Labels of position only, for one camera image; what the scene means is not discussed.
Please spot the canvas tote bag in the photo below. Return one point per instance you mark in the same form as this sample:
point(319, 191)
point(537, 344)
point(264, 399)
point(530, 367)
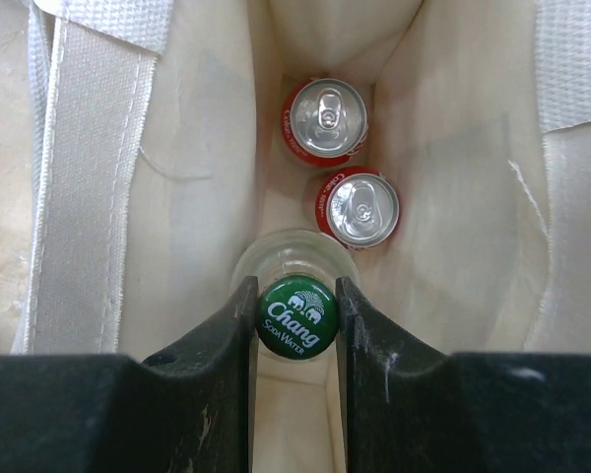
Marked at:
point(141, 153)

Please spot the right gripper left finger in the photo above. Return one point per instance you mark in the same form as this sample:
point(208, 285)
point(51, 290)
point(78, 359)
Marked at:
point(187, 408)

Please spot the glass soda bottle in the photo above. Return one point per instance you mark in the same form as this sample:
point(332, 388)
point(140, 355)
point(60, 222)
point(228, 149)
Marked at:
point(297, 315)

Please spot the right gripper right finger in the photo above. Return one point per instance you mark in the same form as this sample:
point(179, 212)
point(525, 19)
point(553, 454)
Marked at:
point(406, 407)

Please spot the red cola can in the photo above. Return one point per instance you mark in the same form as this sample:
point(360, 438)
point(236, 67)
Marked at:
point(324, 122)
point(358, 207)

